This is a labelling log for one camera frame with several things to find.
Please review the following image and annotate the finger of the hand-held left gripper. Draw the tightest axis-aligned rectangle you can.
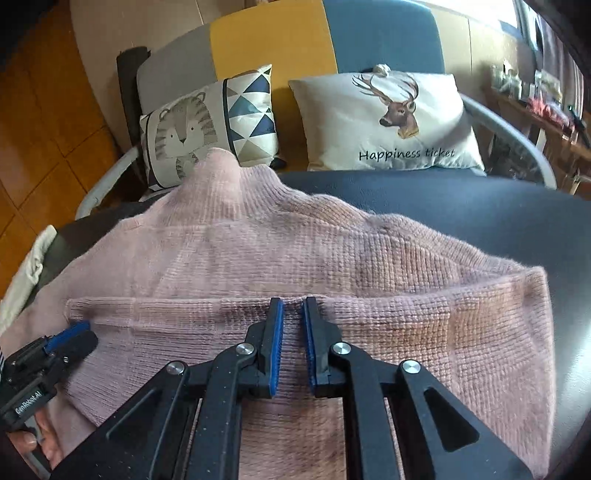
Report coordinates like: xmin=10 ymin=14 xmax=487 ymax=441
xmin=44 ymin=322 xmax=92 ymax=354
xmin=55 ymin=330 xmax=99 ymax=370

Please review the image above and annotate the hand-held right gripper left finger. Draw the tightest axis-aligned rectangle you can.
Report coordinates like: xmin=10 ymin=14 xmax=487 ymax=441
xmin=51 ymin=296 xmax=284 ymax=480

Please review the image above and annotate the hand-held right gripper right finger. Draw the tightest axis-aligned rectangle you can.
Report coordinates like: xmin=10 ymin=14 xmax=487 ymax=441
xmin=301 ymin=296 xmax=533 ymax=480

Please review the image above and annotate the deer print cushion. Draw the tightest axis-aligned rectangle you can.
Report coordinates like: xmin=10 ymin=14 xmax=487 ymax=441
xmin=287 ymin=65 xmax=486 ymax=176

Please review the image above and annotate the wooden side table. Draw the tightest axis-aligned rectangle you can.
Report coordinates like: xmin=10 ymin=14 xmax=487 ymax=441
xmin=480 ymin=85 xmax=591 ymax=199

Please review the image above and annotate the tiger print cushion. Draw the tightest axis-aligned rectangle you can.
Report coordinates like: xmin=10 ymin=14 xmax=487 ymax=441
xmin=139 ymin=65 xmax=280 ymax=190

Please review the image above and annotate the pink curtain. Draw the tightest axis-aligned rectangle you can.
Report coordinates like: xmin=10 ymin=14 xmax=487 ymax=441
xmin=522 ymin=0 xmax=583 ymax=93

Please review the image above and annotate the person's left hand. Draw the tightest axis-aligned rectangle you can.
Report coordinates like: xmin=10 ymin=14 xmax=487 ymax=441
xmin=7 ymin=406 xmax=63 ymax=469

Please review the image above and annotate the grey yellow blue sofa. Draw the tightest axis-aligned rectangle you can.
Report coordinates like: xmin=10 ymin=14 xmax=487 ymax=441
xmin=74 ymin=0 xmax=557 ymax=220

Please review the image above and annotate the clutter of small jars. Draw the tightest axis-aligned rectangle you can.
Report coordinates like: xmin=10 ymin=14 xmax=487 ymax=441
xmin=489 ymin=60 xmax=591 ymax=134

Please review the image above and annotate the pink knit sweater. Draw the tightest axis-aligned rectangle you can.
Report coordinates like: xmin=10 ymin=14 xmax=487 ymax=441
xmin=0 ymin=147 xmax=557 ymax=480

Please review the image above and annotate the cream white cloth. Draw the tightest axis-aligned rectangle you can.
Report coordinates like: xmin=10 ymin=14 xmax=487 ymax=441
xmin=0 ymin=224 xmax=58 ymax=324

